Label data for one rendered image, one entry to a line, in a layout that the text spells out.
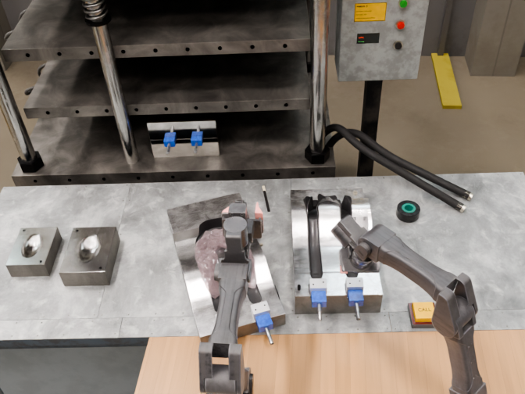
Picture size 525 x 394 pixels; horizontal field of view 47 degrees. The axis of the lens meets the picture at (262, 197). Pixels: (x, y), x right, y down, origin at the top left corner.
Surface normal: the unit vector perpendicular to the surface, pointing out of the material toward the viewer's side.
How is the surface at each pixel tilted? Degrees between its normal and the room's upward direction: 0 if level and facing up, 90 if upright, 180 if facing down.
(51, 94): 0
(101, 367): 90
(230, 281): 1
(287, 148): 0
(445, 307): 90
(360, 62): 90
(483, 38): 90
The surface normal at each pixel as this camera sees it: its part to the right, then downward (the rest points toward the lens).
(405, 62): 0.00, 0.69
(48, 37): -0.04, -0.73
